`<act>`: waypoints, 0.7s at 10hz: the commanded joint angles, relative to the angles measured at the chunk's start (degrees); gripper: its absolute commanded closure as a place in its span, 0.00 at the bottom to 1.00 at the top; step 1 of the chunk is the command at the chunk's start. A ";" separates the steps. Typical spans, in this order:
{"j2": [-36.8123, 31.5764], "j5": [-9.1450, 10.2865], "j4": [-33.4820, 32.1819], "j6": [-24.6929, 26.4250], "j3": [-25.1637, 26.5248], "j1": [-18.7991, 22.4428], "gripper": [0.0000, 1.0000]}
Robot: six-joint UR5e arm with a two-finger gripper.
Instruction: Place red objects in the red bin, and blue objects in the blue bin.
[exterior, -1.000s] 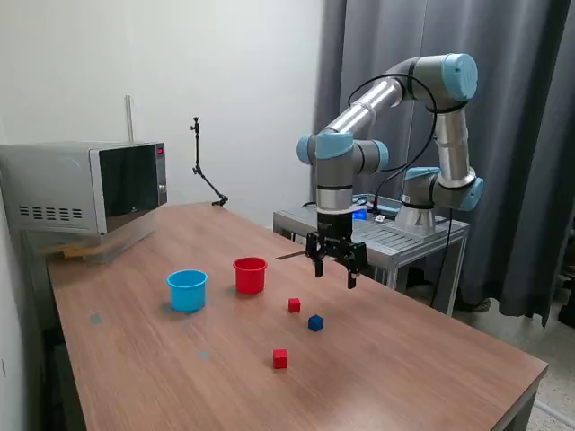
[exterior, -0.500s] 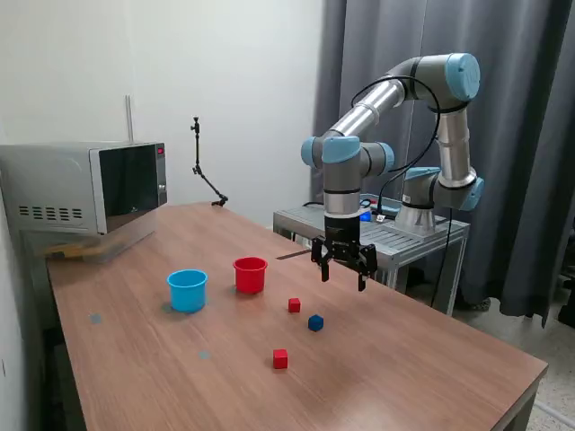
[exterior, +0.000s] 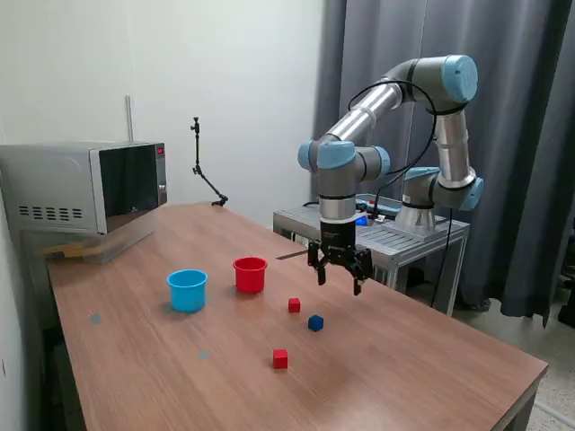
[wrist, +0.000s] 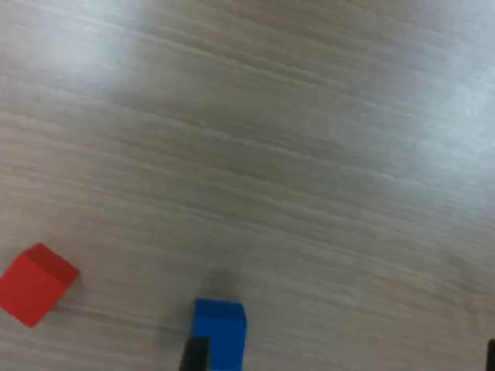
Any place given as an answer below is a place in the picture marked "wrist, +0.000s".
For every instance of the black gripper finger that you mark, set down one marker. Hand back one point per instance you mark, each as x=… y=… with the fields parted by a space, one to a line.
x=195 y=355
x=491 y=357

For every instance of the blue cube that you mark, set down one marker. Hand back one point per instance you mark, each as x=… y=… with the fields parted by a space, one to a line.
x=228 y=332

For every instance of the red cube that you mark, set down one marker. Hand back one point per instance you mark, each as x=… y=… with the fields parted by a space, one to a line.
x=35 y=286

